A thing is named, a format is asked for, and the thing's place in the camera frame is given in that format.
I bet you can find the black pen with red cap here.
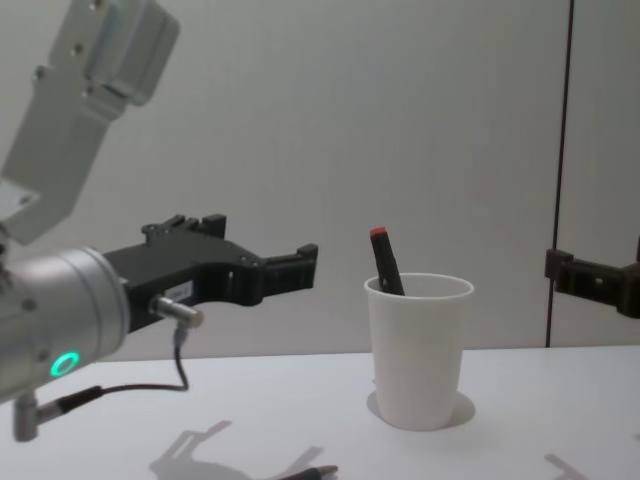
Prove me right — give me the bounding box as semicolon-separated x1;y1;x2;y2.
368;226;408;298

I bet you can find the white backdrop curtain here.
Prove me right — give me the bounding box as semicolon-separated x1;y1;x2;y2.
0;0;640;364

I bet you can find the dark pen with grey tip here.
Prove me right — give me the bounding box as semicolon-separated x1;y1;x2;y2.
286;464;341;480

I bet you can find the dark vertical post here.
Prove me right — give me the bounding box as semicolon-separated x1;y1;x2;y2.
543;0;577;349

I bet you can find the white table cloth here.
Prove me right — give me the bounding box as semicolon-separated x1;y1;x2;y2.
0;342;640;480

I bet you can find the thin dark gripper cable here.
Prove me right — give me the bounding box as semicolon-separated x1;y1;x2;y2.
12;294;206;444

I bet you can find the white paper cup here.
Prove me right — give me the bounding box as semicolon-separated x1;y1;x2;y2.
363;272;476;431

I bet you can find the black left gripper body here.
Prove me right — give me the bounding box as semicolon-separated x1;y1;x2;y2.
101;230;267;335

